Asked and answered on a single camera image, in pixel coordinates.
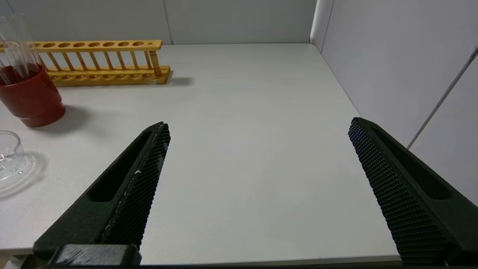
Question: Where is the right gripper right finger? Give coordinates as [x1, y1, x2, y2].
[348, 117, 478, 266]

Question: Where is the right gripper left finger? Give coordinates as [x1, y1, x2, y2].
[33, 121, 171, 259]

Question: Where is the wooden test tube rack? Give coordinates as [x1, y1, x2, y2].
[0, 40, 171, 87]

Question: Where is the empty glass test tube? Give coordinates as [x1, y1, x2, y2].
[4, 40, 41, 72]
[0, 13, 30, 75]

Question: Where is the clear glass beaker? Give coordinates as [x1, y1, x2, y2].
[0, 130, 26, 184]

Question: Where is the red plastic cup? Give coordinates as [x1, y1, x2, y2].
[0, 64, 66, 128]

